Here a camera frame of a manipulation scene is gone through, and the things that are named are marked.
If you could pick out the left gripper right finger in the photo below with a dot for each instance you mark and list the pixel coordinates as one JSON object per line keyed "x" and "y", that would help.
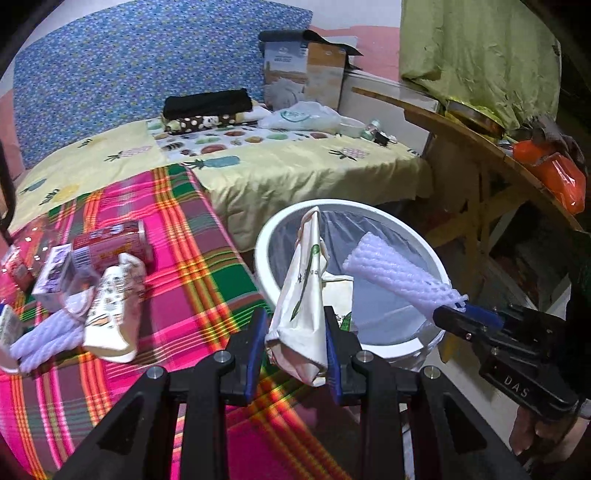
{"x": 358, "y": 377}

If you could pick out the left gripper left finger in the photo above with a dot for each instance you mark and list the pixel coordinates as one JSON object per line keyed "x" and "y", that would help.
{"x": 227, "y": 377}

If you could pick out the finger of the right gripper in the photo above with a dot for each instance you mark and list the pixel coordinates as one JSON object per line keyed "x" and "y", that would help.
{"x": 457, "y": 323}
{"x": 488, "y": 318}

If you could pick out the white paper bag green print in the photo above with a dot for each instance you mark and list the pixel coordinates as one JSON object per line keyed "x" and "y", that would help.
{"x": 296, "y": 341}

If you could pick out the white foam fruit net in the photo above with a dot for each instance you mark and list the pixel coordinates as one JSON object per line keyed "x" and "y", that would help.
{"x": 381, "y": 264}

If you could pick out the purple milk carton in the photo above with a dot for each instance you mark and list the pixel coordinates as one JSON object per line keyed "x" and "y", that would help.
{"x": 55, "y": 277}

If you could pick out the white round trash bin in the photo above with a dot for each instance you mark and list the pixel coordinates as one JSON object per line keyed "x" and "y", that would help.
{"x": 351, "y": 276}

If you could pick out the right human hand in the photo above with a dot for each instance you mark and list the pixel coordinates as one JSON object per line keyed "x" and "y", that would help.
{"x": 565, "y": 435}

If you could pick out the grey plastic bin liner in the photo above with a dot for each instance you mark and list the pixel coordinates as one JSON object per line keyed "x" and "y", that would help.
{"x": 374, "y": 286}

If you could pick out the pink plaid tablecloth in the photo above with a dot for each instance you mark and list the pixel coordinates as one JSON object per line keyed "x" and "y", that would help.
{"x": 198, "y": 292}

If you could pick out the patterned paper cup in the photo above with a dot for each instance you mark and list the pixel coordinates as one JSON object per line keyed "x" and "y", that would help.
{"x": 113, "y": 320}

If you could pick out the wooden table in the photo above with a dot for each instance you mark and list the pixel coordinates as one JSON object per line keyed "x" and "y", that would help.
{"x": 491, "y": 184}

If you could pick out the orange plastic bag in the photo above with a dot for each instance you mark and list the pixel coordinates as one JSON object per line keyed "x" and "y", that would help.
{"x": 558, "y": 173}

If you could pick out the clear plastic cup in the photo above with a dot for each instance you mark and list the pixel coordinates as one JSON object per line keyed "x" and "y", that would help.
{"x": 79, "y": 296}

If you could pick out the red drink can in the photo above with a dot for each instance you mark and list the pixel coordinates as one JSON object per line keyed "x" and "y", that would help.
{"x": 100, "y": 249}

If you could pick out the yellow pineapple bed sheet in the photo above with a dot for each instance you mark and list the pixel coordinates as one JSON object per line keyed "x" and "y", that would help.
{"x": 246, "y": 185}

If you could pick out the round metal tin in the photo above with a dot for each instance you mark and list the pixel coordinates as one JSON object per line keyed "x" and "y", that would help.
{"x": 475, "y": 120}

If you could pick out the small green white bottle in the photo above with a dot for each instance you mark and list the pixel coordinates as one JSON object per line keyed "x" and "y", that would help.
{"x": 373, "y": 133}

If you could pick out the white blue small carton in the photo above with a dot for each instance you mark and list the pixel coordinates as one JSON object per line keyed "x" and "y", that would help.
{"x": 11, "y": 329}

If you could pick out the fruit print white cloth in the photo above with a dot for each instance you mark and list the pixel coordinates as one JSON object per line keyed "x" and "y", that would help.
{"x": 196, "y": 144}

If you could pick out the white plastic bag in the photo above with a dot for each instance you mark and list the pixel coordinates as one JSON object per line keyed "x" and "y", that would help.
{"x": 303, "y": 116}

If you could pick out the green curtain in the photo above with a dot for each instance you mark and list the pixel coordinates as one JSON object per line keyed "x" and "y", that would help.
{"x": 497, "y": 57}

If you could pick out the brown polka dot pillow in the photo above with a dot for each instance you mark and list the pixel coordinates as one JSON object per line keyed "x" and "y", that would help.
{"x": 201, "y": 123}

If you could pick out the black folded clothing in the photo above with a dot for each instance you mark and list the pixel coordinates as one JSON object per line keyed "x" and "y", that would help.
{"x": 207, "y": 104}

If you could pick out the open cardboard box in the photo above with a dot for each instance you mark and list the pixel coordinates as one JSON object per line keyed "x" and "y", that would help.
{"x": 301, "y": 65}

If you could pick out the blue patterned headboard cover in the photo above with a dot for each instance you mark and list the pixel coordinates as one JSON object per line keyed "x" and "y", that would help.
{"x": 119, "y": 64}

